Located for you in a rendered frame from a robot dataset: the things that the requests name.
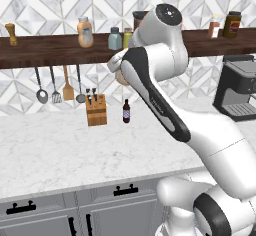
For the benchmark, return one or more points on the dark wooden wall shelf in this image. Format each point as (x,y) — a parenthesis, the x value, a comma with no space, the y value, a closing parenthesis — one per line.
(50,51)

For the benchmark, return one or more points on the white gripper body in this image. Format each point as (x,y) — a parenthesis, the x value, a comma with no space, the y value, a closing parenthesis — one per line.
(115,62)

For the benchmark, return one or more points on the yellow-green jar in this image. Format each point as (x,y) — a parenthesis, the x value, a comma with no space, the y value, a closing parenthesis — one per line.
(127,39)

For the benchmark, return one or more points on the red and white shaker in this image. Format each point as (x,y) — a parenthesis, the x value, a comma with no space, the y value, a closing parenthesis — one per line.
(214,28)

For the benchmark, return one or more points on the hanging metal slotted spatula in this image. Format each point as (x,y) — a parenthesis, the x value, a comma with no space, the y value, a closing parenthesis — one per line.
(56,97)

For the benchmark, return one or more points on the hanging metal spoon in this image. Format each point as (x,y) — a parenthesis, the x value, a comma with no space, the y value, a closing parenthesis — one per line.
(42,95)

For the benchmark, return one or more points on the dark brown jar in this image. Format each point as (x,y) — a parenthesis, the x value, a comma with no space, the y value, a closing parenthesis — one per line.
(137,20)

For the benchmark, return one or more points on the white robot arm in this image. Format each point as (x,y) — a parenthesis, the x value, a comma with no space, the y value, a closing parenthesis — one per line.
(220,153)

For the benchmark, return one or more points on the grey-blue shaker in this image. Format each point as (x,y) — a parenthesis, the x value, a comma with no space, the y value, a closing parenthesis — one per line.
(115,40)

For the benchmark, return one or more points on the hanging metal ladle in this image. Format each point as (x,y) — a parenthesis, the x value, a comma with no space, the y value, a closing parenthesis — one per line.
(80,97)

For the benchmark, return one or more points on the orange bottle with white cap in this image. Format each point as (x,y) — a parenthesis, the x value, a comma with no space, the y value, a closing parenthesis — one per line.
(85,35)

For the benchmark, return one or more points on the small dark condiment bottle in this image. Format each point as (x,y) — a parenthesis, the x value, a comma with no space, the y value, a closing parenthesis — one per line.
(126,113)

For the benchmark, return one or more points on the black coffee machine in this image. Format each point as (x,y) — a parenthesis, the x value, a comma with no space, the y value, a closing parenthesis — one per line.
(233,86)

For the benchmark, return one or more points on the tan wooden pepper mill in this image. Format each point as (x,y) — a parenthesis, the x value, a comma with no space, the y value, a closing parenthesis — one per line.
(11,35)

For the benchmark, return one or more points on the dark amber condiment bottle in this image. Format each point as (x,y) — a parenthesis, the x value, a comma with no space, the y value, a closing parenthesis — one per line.
(231,26)

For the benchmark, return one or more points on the hanging wooden spatula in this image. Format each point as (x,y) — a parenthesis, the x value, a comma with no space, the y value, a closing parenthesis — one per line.
(68,92)

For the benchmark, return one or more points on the grey cupboard door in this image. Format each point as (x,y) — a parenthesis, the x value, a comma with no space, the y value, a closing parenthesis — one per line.
(123,220)
(33,226)

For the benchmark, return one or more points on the grey drawer front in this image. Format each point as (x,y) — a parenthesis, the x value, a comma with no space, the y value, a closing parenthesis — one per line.
(46,201)
(100,196)

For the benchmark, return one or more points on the wooden knife block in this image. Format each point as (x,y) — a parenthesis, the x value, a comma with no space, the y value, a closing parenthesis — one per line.
(96,113)

